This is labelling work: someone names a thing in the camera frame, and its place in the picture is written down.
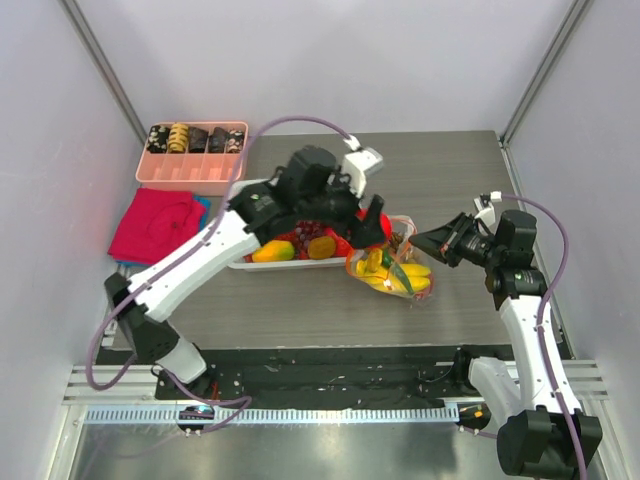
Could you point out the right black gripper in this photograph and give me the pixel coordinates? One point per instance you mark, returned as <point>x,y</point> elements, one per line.
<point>456,241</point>

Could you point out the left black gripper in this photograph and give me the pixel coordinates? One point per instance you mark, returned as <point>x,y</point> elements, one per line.
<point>363,233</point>

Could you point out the red apple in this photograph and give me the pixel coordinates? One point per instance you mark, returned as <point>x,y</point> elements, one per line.
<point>343,248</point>
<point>385,222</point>

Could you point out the brown longan bunch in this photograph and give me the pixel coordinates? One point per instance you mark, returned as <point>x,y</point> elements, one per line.
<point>401,247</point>

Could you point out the small green cucumber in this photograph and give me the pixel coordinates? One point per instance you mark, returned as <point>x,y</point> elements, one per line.
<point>397,279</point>

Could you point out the yellow banana bunch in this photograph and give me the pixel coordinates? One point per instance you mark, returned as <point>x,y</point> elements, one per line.
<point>385,272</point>

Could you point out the clear zip top bag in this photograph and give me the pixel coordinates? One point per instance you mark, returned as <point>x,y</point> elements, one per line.
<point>403,224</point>

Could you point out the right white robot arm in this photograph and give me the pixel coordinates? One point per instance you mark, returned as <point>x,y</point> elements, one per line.
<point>543,432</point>

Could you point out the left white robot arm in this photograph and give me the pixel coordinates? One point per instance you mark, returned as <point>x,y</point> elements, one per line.
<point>313,186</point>

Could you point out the brown kiwi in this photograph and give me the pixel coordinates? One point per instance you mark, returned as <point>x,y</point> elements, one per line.
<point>321,248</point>

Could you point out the white plastic basket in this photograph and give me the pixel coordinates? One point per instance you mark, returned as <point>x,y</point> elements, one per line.
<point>300,261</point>

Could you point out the dark sushi piece three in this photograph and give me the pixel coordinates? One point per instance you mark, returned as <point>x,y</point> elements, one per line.
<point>235,141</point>

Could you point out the dark sushi piece two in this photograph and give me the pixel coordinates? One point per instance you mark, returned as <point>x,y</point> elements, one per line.
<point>217,141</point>

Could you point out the dark cake piece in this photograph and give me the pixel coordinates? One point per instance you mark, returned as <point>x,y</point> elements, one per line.
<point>197,139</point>

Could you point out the magenta folded cloth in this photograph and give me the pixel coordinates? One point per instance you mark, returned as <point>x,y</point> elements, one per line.
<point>155,224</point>

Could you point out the yellow spiral pastry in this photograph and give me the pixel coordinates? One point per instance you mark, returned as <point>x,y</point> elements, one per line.
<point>178,138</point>

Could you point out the pink divided tray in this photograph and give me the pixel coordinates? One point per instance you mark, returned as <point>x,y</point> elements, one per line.
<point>203,174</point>

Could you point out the dark sushi piece one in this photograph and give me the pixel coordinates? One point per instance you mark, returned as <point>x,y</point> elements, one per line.
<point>157,140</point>

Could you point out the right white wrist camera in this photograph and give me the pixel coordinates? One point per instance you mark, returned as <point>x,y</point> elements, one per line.
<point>485,207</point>

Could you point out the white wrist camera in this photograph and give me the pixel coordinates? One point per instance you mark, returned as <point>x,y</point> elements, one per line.
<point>359,164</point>
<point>485,207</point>

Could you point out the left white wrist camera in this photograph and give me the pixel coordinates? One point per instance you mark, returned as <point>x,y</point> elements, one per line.
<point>359,164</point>

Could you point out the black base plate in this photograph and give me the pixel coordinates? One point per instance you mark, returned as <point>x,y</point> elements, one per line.
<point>374,378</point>

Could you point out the white slotted cable duct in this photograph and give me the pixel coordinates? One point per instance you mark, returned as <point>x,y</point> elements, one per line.
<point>192,414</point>

